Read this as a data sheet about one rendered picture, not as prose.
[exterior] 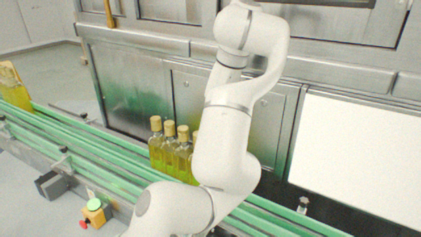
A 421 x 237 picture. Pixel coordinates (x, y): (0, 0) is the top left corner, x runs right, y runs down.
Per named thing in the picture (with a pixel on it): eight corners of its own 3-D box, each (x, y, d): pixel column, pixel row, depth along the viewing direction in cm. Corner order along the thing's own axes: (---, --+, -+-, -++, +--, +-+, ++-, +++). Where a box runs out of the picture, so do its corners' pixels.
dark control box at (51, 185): (68, 190, 113) (63, 176, 109) (50, 203, 107) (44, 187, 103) (57, 183, 117) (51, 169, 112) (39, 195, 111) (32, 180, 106)
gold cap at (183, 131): (191, 137, 83) (191, 126, 81) (185, 143, 80) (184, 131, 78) (182, 135, 84) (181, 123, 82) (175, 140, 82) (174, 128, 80)
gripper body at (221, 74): (229, 45, 66) (218, 83, 72) (208, 55, 58) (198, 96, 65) (254, 57, 63) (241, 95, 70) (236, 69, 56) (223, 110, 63)
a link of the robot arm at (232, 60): (231, 38, 65) (228, 49, 66) (213, 46, 58) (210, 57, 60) (257, 49, 62) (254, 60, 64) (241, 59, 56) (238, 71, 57)
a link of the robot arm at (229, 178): (161, 107, 49) (206, 131, 60) (128, 226, 43) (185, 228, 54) (236, 105, 39) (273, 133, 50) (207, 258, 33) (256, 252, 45)
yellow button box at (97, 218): (112, 217, 101) (108, 204, 97) (96, 232, 95) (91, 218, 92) (100, 210, 104) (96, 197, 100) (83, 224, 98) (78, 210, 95)
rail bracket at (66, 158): (78, 173, 104) (69, 146, 97) (60, 185, 99) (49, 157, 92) (72, 170, 106) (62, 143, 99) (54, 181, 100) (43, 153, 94)
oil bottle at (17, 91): (36, 116, 142) (17, 67, 128) (25, 121, 138) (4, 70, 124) (31, 114, 145) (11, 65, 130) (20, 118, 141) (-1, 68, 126)
